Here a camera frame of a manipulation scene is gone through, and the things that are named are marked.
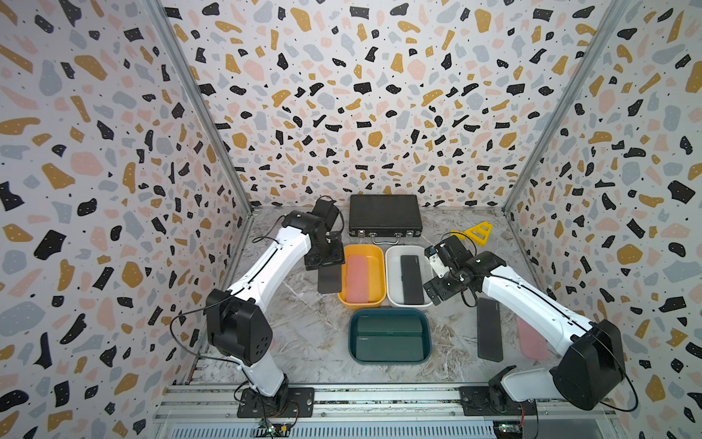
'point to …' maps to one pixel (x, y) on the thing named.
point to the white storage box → (394, 277)
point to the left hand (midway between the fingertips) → (337, 261)
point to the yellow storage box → (377, 293)
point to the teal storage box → (352, 335)
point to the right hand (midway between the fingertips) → (441, 285)
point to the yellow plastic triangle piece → (480, 233)
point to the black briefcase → (385, 219)
